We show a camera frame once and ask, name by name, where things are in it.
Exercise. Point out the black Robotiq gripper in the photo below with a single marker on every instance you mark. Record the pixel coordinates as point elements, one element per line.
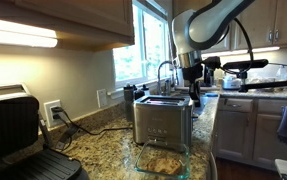
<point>192,73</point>

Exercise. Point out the stainless steel two-slot toaster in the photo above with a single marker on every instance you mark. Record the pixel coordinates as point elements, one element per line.
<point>163,123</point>

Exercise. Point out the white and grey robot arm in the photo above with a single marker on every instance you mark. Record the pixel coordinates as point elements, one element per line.
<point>213,23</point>

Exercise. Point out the blue-rimmed container lid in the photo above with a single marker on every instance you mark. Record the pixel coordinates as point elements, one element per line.
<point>211,95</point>

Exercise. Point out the chrome kitchen faucet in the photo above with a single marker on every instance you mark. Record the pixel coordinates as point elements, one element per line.
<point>164,75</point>

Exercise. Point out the white cooking pot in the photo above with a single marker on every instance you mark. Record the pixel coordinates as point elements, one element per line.
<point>231,83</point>

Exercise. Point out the beige base cabinet with drawers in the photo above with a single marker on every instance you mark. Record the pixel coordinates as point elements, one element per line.
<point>236,133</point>

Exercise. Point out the clear glass baking dish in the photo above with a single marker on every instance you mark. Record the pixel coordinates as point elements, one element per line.
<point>163,150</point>

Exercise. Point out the black bottle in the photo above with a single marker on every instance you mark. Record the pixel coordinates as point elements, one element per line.
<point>129,103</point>

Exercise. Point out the kitchen window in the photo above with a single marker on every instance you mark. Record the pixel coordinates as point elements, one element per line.
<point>139,50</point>

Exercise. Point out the under-cabinet light strip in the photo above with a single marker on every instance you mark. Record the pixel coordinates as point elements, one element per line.
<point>259,50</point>
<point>16,33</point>

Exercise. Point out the black panini grill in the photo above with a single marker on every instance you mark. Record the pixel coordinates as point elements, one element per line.
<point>13,126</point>

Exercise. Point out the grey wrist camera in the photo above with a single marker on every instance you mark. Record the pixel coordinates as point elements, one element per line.
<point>175,62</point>

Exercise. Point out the black bar-shaped camera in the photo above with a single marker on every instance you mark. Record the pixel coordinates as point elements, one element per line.
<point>249,64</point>

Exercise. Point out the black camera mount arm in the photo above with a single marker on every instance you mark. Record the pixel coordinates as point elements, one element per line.
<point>269,85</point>

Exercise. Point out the white wall switch plate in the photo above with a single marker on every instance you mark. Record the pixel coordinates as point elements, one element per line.
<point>102,98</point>

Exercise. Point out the white wall power outlet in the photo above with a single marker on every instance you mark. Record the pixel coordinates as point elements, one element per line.
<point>48,110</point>

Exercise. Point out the wooden wall cabinet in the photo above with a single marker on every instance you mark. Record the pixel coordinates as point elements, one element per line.
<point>66,16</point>

